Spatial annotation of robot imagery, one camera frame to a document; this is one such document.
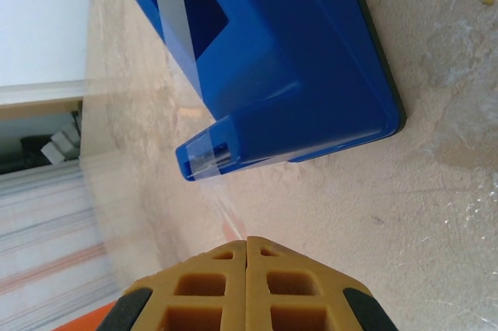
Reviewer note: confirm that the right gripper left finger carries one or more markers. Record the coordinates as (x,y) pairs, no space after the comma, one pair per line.
(194,288)

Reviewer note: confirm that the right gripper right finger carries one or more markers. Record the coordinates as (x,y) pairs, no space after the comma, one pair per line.
(303,288)

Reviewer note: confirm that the white background object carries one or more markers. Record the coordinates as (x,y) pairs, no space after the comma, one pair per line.
(60,144)

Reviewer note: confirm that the blue tape dispenser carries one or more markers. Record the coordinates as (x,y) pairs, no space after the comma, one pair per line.
(292,54)

